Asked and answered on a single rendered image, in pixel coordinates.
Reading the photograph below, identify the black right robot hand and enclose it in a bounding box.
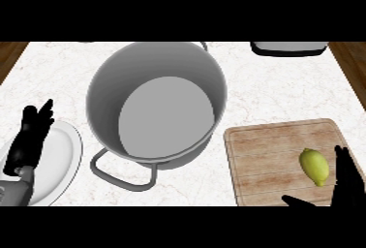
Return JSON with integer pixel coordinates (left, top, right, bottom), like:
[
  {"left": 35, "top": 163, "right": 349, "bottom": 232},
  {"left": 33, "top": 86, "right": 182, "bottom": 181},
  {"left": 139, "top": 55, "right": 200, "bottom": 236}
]
[{"left": 281, "top": 144, "right": 366, "bottom": 207}]

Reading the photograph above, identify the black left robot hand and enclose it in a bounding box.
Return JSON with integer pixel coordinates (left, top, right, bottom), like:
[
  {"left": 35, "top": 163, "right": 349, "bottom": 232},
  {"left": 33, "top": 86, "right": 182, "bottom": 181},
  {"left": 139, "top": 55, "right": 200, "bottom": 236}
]
[{"left": 2, "top": 98, "right": 57, "bottom": 177}]

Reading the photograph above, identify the yellow-green lemon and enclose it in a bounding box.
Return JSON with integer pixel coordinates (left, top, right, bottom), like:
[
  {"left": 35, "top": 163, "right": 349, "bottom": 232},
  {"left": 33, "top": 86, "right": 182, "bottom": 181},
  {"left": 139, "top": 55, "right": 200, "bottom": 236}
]
[{"left": 297, "top": 147, "right": 333, "bottom": 188}]

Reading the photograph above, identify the wooden cutting board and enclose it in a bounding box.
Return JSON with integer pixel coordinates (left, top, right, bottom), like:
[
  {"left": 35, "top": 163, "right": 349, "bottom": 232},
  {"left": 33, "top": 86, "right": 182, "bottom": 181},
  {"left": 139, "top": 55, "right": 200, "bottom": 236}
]
[{"left": 222, "top": 117, "right": 366, "bottom": 207}]

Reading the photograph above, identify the grey metal pot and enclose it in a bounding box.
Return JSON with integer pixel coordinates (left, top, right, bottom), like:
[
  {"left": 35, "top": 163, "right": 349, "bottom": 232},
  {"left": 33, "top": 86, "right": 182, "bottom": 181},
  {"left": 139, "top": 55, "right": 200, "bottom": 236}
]
[{"left": 85, "top": 42, "right": 229, "bottom": 192}]

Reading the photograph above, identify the white plate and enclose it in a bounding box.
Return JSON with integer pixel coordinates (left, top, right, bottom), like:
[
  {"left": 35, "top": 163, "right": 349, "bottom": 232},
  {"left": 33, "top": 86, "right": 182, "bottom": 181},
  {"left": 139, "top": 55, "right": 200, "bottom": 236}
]
[{"left": 0, "top": 120, "right": 85, "bottom": 207}]

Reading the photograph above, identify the grey and black appliance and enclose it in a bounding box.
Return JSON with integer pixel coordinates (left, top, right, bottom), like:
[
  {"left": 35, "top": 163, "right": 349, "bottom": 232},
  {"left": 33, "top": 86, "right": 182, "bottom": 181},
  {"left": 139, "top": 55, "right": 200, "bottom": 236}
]
[{"left": 250, "top": 42, "right": 330, "bottom": 58}]

